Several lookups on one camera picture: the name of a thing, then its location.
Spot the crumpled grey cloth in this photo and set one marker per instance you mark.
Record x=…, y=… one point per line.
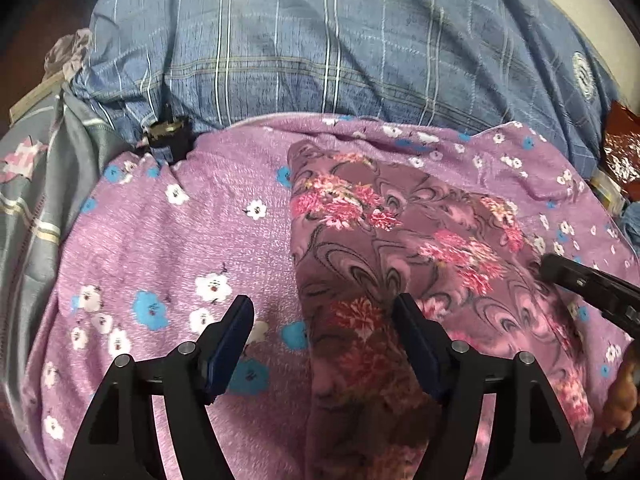
x=67, y=52

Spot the grey striped cloth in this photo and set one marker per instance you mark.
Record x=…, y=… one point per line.
x=45, y=200

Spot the black power plug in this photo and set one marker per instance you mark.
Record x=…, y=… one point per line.
x=167, y=137

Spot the purple floral blanket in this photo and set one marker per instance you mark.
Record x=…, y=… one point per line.
x=175, y=240

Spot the blue plaid quilt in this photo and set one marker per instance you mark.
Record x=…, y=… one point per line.
x=325, y=50

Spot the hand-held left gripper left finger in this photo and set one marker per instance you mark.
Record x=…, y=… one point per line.
x=227, y=350

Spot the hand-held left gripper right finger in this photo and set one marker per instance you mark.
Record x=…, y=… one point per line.
x=417, y=350

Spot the person's right hand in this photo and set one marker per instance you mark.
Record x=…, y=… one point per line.
x=625, y=395

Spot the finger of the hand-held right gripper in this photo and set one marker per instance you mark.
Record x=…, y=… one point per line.
x=590, y=285

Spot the mauve pink floral garment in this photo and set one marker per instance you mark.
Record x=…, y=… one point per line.
x=380, y=240

